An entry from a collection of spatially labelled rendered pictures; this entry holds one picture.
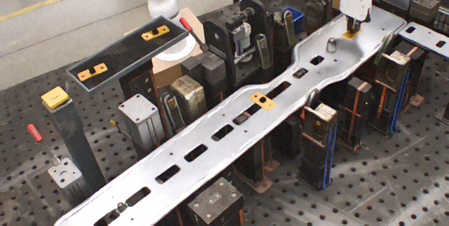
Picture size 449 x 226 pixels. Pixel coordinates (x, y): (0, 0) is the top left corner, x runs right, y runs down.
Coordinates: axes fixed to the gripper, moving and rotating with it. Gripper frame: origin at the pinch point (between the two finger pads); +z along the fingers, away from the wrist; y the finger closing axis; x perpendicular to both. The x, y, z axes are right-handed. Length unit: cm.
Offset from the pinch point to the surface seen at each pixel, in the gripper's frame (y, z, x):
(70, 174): -14, -3, -105
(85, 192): -12, 4, -104
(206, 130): -4, 3, -66
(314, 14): -15.3, 0.7, -2.9
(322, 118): 20.0, -1.1, -42.9
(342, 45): 1.6, 3.1, -8.2
